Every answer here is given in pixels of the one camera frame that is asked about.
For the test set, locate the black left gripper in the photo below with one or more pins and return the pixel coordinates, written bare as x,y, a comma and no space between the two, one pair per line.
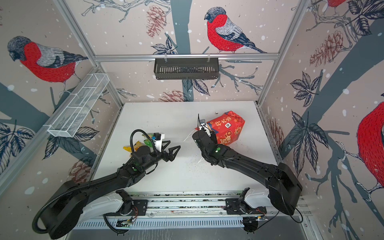
170,157

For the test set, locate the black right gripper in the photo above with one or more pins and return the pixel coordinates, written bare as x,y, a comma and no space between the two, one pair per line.
214,138

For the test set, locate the red paper gift bag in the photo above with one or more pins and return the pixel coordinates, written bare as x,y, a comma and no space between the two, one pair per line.
227,127

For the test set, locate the yellow snack packet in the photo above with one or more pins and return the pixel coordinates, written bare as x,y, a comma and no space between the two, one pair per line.
136,146

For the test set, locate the green snack packet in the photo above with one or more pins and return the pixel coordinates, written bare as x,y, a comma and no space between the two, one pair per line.
147,141

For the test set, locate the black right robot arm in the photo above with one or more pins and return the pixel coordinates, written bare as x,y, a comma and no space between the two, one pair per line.
284,187

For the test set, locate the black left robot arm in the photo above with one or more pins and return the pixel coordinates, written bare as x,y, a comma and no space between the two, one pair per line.
61,213

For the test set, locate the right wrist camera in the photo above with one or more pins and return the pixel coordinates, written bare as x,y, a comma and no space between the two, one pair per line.
203,126

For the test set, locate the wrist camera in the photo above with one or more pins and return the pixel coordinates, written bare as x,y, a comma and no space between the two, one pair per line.
203,126
157,139

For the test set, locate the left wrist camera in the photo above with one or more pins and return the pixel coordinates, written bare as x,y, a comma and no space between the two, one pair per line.
157,139

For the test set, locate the aluminium mounting rail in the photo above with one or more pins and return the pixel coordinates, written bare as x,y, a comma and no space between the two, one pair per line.
179,205

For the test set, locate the black hanging wall basket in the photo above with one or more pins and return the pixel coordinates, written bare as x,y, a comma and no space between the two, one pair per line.
187,69

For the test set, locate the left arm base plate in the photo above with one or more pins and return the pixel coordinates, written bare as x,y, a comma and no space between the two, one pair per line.
129,206

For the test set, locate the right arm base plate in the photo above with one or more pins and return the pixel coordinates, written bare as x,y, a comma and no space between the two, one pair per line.
240,207

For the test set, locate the white wire mesh shelf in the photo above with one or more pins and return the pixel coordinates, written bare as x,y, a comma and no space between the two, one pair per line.
75,112

